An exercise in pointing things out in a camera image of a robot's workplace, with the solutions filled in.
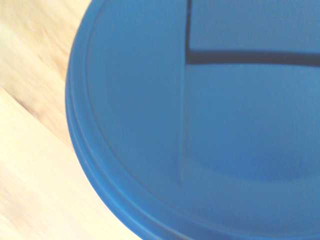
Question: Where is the clear plastic pitcher blue lid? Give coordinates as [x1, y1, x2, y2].
[64, 0, 320, 240]

